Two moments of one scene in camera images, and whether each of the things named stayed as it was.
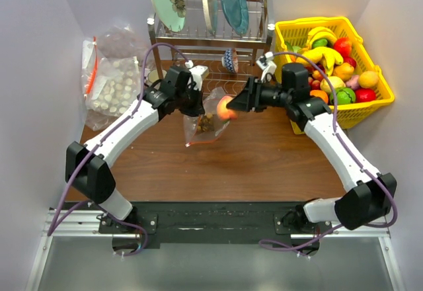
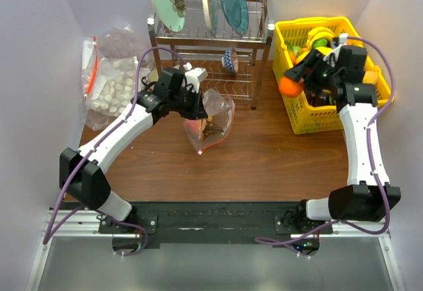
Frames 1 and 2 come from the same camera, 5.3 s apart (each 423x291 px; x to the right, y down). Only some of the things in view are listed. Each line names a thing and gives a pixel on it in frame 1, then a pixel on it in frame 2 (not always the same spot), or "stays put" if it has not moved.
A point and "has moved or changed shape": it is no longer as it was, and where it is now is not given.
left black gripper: [198, 108] stays put
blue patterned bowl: [230, 60] stays put
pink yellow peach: [223, 112] → [195, 126]
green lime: [320, 42] stays put
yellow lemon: [369, 79] stays put
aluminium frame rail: [79, 223] stays put
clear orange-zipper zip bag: [207, 127] has moved or changed shape
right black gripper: [250, 98] → [314, 61]
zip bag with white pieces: [112, 86] stays put
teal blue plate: [234, 3] stays put
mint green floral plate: [168, 0] stays put
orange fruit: [320, 94] has moved or changed shape
